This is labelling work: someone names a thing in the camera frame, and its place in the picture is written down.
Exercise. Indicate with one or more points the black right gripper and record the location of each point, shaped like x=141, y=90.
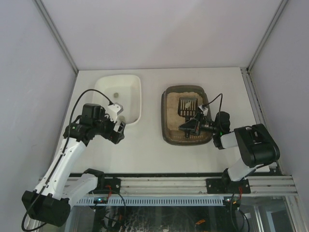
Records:
x=196, y=123

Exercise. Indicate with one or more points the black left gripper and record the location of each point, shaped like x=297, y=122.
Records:
x=115, y=133

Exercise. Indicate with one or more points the dark brown litter box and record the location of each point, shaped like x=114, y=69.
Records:
x=170, y=120

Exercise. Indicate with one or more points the black litter scoop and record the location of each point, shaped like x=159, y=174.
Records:
x=189, y=112

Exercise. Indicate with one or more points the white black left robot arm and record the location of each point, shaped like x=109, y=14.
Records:
x=51, y=202

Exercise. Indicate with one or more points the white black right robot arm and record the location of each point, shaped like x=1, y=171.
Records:
x=256, y=146

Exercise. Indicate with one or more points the white plastic tub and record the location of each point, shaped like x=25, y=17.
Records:
x=129, y=88

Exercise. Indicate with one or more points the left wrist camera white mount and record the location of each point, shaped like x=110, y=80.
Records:
x=114, y=110

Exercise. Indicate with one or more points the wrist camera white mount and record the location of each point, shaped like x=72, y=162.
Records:
x=114, y=110
x=204, y=110

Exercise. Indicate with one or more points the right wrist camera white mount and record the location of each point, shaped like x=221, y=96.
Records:
x=204, y=110

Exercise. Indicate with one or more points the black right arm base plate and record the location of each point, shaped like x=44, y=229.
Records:
x=228, y=185

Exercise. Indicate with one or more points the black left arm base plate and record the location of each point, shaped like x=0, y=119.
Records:
x=109, y=184

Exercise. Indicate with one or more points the grey slotted cable duct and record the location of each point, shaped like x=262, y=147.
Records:
x=152, y=201

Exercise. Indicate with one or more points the aluminium front rail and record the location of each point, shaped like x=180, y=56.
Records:
x=196, y=186

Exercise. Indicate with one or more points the aluminium frame post left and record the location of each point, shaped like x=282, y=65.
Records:
x=39, y=4

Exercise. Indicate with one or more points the aluminium frame post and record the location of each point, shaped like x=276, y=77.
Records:
x=277, y=15
x=39, y=4

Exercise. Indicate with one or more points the aluminium frame post right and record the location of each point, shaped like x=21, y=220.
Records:
x=277, y=15

